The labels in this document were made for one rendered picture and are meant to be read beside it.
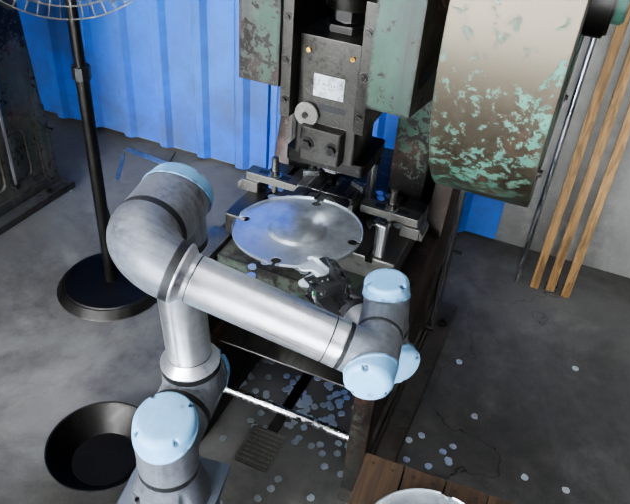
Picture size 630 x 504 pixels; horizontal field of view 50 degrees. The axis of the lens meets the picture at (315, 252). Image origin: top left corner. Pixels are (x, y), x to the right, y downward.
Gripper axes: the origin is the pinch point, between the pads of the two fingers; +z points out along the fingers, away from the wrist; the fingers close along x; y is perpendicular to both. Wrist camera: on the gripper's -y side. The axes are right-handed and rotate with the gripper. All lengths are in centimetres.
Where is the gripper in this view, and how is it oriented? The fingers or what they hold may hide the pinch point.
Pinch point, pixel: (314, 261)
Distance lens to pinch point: 139.2
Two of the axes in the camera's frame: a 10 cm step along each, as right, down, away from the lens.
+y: -8.8, 2.4, -4.2
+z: -4.8, -4.9, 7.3
